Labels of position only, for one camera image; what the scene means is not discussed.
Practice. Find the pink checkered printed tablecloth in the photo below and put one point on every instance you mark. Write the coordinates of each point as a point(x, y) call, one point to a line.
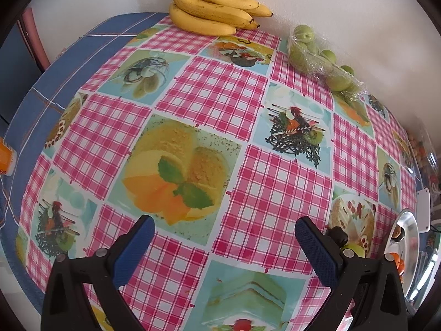
point(224, 86)

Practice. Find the dark blue panel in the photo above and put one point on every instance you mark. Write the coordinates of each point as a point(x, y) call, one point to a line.
point(17, 76)

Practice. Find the orange tangerine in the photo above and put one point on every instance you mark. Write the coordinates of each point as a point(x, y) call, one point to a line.
point(399, 263)

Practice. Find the round metal plate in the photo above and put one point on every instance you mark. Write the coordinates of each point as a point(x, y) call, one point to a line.
point(411, 241)

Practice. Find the dark brown avocado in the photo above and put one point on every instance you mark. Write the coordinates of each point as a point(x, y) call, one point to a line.
point(338, 235)

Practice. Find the pink wooden post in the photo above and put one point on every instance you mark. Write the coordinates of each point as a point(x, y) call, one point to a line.
point(36, 41)

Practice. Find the clear bag with reddish contents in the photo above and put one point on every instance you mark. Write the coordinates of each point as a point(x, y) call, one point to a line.
point(422, 151)

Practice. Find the white plastic box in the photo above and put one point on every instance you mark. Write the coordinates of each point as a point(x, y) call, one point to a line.
point(423, 210)

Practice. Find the orange and white cup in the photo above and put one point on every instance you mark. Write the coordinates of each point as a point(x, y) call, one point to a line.
point(6, 157)

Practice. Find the clear bag of green guavas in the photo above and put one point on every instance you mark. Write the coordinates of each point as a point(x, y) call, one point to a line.
point(320, 62)

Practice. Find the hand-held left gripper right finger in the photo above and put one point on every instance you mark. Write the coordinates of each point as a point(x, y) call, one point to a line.
point(315, 251)

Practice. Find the blue striped cloth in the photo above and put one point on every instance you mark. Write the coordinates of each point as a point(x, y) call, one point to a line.
point(69, 65)

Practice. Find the single green guava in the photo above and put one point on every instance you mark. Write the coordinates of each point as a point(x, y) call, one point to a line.
point(355, 249)

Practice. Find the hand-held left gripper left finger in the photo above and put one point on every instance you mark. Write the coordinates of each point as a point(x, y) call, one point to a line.
point(135, 248)

